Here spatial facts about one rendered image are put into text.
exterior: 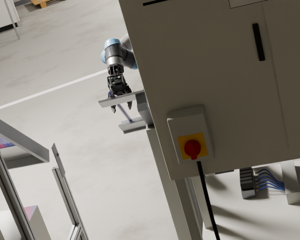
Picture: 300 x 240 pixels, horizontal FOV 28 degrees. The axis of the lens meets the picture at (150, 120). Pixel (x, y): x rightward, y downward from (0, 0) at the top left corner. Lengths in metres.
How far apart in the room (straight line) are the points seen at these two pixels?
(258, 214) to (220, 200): 0.19
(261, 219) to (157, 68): 0.80
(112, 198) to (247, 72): 2.32
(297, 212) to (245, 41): 0.81
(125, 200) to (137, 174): 0.30
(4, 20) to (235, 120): 7.93
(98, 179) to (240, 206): 1.95
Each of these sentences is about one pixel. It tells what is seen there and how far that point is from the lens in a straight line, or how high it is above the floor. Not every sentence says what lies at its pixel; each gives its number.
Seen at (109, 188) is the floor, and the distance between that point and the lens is 3.90.
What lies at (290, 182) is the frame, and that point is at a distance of 2.24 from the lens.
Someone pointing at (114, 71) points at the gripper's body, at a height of 1.05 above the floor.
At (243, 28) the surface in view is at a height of 1.40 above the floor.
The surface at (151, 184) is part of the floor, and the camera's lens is 3.80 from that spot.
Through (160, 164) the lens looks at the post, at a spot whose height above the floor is 0.63.
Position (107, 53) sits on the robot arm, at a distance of 2.70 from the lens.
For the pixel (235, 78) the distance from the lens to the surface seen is 1.59.
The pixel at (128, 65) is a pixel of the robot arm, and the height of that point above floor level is 1.02.
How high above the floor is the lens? 1.86
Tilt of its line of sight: 23 degrees down
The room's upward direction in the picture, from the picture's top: 16 degrees counter-clockwise
